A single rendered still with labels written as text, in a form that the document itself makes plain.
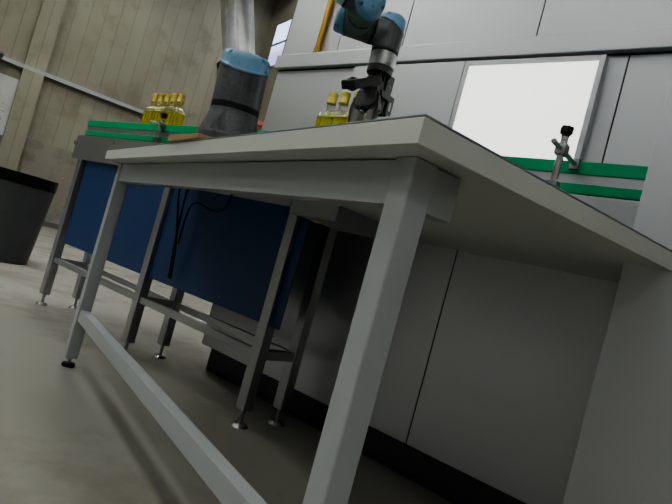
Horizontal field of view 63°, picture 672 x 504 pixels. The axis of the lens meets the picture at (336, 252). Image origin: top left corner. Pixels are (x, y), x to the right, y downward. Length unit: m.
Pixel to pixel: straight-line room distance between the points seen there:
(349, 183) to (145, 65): 9.94
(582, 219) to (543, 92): 0.91
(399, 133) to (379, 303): 0.20
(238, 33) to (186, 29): 9.50
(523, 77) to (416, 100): 0.37
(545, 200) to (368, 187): 0.25
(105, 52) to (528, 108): 9.26
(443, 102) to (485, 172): 1.19
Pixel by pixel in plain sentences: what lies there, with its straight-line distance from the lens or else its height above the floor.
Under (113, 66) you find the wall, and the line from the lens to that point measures 10.51.
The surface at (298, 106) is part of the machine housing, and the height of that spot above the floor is 1.17.
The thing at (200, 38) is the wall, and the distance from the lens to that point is 11.08.
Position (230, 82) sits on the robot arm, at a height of 0.91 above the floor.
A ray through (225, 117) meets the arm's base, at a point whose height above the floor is 0.82.
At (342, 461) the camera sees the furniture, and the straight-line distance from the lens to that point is 0.71.
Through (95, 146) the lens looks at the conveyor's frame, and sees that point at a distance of 2.97.
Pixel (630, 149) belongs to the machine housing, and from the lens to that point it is 1.66.
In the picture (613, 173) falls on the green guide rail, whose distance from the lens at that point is 1.44.
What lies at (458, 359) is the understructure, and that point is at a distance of 1.69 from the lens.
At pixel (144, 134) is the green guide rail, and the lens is 2.65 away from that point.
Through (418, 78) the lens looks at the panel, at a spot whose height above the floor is 1.26.
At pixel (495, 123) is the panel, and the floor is 1.11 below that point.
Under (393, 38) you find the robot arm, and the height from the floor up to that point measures 1.20.
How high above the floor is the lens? 0.55
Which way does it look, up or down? 2 degrees up
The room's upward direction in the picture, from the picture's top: 15 degrees clockwise
